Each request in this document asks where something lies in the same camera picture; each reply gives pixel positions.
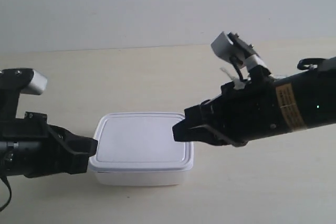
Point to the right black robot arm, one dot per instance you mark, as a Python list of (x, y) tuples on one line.
[(306, 99)]

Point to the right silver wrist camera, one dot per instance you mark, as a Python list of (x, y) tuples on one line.
[(230, 48)]

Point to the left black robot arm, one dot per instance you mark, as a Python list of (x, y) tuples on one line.
[(33, 148)]

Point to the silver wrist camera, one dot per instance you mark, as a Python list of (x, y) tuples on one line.
[(23, 80), (230, 48)]

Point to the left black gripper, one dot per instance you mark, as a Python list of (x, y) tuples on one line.
[(33, 148)]

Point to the white lidded plastic container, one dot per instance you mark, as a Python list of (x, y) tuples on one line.
[(138, 149)]

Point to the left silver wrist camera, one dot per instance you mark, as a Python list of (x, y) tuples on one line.
[(23, 80)]

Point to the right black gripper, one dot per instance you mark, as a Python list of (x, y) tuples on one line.
[(245, 110)]

